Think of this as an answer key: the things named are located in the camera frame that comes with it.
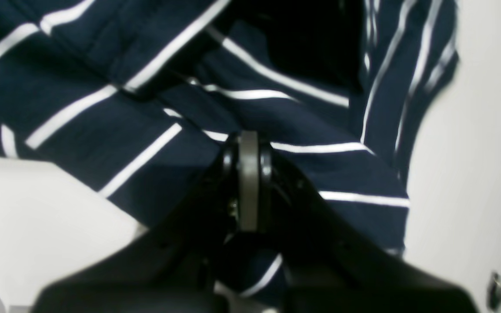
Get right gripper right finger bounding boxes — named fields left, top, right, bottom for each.
left=238, top=131, right=476, bottom=313

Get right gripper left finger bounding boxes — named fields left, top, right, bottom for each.
left=32, top=134, right=239, bottom=313

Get navy white striped T-shirt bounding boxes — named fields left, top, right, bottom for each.
left=0, top=0, right=459, bottom=305

